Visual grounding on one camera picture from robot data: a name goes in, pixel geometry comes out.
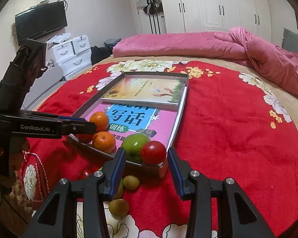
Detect black wall television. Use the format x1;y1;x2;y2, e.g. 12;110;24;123
15;1;68;45

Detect white wardrobe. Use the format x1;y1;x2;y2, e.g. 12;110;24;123
115;0;273;41

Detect person's left hand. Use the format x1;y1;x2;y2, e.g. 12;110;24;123
0;137;31;186

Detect red cherry tomato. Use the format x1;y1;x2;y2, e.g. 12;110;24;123
140;141;167;165
78;168;95;180

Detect orange mandarin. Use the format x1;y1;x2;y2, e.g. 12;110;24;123
75;133;95;144
89;111;109;132
92;132;116;154

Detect yellow landscape cover book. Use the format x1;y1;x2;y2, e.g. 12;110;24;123
102;78;185;110

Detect small brown longan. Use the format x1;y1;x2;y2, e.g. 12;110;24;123
109;199;130;218
123;175;140;190

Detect grey padded headboard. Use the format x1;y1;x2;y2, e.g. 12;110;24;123
282;29;298;53

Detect white drawer cabinet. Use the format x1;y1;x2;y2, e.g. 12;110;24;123
46;35;92;81

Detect hanging bags on door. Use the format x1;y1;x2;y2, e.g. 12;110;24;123
136;0;164;35

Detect beige bed sheet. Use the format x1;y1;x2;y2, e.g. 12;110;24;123
32;55;298;144

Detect pink Chinese workbook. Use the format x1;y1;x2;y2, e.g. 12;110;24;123
82;103;177;147

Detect pink rumpled duvet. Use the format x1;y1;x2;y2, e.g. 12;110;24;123
113;27;298;97

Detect green apple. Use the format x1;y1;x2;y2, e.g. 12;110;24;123
120;133;150;163
114;179;124;200

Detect grey shallow cardboard tray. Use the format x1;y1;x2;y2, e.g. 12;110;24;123
65;71;190;179

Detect black bag on floor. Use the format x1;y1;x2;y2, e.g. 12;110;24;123
91;46;112;65

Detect red floral blanket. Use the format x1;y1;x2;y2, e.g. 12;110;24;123
18;61;298;237

